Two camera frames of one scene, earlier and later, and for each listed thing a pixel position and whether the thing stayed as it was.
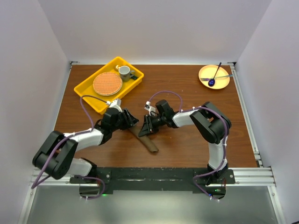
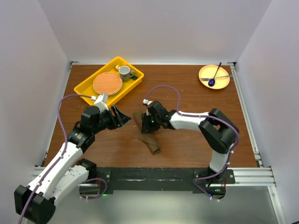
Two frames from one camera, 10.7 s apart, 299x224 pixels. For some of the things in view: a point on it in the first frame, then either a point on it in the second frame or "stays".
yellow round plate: (210, 71) stays
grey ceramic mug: (125, 73) stays
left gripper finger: (131, 120) to (121, 118)
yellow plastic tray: (109, 83) stays
